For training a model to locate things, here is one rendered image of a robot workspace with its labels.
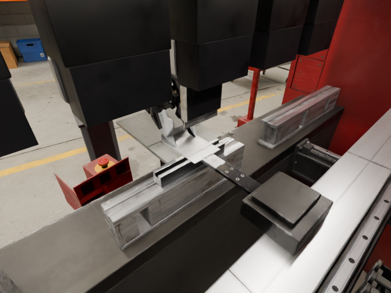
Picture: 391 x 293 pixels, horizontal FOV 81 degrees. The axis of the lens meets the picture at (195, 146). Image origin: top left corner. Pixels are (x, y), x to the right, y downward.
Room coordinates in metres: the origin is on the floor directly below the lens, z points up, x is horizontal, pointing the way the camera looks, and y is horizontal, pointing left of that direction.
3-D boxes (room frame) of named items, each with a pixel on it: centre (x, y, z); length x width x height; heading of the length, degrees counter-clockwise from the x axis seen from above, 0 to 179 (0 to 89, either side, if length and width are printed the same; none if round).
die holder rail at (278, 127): (0.82, -0.43, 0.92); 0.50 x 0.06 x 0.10; 131
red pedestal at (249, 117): (2.28, -0.61, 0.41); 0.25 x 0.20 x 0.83; 41
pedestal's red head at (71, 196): (0.62, 0.36, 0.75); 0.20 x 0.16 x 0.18; 140
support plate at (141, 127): (0.57, 0.08, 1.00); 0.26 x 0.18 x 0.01; 41
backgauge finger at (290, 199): (0.33, -0.11, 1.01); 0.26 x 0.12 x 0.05; 41
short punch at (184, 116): (0.46, -0.01, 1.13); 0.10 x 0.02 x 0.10; 131
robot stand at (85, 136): (1.11, 0.55, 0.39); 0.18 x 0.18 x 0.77; 32
